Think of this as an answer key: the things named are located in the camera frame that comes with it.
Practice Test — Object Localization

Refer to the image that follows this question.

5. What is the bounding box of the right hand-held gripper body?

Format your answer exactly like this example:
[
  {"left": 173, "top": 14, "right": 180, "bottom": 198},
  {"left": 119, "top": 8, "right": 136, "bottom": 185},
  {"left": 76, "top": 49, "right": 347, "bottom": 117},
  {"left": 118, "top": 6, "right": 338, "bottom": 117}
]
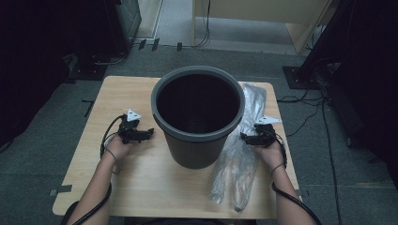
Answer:
[{"left": 250, "top": 115, "right": 283, "bottom": 148}]

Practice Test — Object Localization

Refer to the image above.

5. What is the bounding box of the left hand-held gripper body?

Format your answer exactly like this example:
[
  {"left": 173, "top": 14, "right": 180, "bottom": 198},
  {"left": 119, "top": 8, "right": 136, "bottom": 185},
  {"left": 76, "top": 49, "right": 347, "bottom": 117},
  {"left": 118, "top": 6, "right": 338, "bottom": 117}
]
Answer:
[{"left": 117, "top": 108, "right": 144, "bottom": 145}]

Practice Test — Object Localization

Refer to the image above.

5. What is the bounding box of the clear plastic trash bag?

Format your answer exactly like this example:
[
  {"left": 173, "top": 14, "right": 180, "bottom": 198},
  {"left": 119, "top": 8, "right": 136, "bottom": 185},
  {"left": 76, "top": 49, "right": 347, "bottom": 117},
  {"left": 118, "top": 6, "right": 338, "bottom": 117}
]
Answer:
[{"left": 209, "top": 82, "right": 268, "bottom": 214}]

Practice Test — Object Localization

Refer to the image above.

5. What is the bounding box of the dark grey plastic trash bin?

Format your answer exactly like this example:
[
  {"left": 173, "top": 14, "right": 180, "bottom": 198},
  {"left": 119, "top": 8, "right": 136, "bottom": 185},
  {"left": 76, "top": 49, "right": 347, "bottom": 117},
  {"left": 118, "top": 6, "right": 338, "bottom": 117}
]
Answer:
[{"left": 153, "top": 69, "right": 243, "bottom": 171}]

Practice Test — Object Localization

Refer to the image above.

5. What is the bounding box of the grey plastic bin rim ring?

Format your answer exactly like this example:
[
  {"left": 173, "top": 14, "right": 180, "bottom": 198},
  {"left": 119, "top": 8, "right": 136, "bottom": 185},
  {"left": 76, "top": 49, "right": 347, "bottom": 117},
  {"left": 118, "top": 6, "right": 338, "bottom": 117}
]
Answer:
[{"left": 150, "top": 65, "right": 246, "bottom": 143}]

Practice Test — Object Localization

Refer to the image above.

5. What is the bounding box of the person's right hand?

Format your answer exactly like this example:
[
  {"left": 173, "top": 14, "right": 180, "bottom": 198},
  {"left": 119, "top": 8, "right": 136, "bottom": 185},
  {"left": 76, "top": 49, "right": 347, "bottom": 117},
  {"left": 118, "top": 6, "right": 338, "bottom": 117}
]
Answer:
[{"left": 253, "top": 140, "right": 287, "bottom": 172}]

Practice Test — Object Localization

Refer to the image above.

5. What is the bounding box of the person's left hand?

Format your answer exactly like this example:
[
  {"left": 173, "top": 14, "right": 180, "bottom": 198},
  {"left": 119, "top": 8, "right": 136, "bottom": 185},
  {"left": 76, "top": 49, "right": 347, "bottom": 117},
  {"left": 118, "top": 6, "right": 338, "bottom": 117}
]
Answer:
[{"left": 104, "top": 134, "right": 139, "bottom": 162}]

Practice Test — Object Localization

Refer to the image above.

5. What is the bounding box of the thin black wristband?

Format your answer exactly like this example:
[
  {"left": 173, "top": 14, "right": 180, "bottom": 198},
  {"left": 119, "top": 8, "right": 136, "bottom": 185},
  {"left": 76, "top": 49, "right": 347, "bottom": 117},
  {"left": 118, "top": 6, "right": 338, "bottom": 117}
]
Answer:
[
  {"left": 105, "top": 148, "right": 121, "bottom": 175},
  {"left": 270, "top": 163, "right": 286, "bottom": 175}
]

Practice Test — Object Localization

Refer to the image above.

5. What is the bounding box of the black metal stand base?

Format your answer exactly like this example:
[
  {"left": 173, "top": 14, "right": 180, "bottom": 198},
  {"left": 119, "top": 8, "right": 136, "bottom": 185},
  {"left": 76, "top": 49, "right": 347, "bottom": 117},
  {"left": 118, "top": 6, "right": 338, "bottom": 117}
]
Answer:
[{"left": 67, "top": 52, "right": 109, "bottom": 82}]

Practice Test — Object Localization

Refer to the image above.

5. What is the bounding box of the grey tape piece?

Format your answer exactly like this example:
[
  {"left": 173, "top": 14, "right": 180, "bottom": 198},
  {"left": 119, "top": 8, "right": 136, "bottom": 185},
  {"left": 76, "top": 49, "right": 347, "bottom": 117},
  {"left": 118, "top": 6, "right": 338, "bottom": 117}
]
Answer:
[{"left": 49, "top": 184, "right": 73, "bottom": 198}]

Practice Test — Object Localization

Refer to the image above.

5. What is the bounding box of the dark cabinet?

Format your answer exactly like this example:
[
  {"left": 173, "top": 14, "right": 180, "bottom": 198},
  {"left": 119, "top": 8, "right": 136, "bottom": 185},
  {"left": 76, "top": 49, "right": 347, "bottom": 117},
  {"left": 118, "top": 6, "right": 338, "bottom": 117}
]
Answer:
[{"left": 104, "top": 0, "right": 143, "bottom": 56}]

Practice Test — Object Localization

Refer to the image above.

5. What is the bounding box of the light wooden desk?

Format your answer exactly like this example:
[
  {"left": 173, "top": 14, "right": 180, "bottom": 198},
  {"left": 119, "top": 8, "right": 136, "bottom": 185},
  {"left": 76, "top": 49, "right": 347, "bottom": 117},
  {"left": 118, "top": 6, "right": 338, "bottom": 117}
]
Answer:
[{"left": 191, "top": 0, "right": 333, "bottom": 54}]

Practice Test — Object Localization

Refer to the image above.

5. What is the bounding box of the black floor cable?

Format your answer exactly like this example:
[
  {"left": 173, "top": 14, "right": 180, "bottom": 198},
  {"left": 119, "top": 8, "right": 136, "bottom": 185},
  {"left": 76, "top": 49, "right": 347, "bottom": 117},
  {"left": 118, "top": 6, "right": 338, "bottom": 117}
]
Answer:
[
  {"left": 321, "top": 93, "right": 343, "bottom": 225},
  {"left": 285, "top": 104, "right": 323, "bottom": 138},
  {"left": 276, "top": 92, "right": 327, "bottom": 106}
]

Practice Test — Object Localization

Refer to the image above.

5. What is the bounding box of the black metal stand with post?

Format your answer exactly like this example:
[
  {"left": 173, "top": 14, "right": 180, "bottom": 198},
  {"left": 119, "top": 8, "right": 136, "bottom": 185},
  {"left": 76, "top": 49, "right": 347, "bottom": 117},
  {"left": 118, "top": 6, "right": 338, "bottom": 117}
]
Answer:
[{"left": 283, "top": 0, "right": 356, "bottom": 91}]

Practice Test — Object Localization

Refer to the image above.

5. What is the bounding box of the thin floor cable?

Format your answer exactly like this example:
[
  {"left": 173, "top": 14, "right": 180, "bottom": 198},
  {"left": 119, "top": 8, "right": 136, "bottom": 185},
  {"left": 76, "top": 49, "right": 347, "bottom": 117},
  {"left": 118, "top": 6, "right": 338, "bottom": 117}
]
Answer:
[{"left": 92, "top": 46, "right": 130, "bottom": 67}]

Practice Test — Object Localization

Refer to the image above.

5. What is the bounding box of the hanging black cable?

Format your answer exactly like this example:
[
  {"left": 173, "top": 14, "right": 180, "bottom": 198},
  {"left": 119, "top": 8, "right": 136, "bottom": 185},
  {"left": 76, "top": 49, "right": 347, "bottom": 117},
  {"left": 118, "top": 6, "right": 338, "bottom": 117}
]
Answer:
[{"left": 194, "top": 0, "right": 212, "bottom": 49}]

